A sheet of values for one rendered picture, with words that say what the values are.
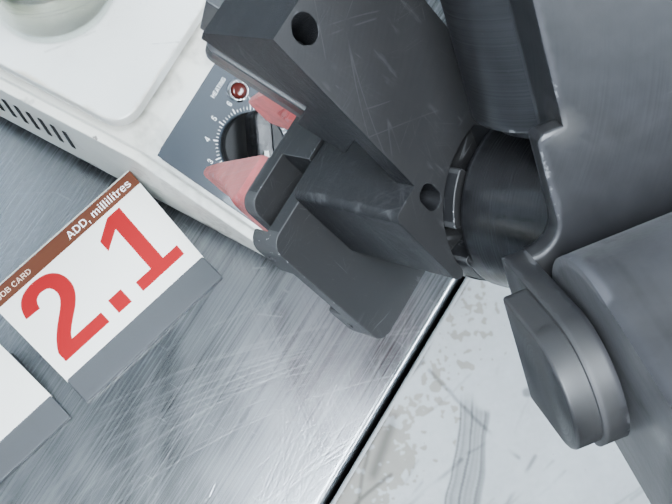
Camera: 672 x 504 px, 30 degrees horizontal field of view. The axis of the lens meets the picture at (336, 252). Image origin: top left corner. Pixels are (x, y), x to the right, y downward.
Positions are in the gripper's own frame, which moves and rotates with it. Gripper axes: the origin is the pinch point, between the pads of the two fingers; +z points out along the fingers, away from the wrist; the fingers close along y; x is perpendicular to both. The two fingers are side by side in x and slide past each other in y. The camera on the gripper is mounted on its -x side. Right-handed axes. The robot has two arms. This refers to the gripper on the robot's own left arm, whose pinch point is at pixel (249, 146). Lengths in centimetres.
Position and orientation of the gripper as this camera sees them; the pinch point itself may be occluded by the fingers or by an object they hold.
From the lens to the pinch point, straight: 50.7
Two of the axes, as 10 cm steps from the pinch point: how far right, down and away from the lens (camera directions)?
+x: 5.8, 5.3, 6.2
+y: -5.0, 8.3, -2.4
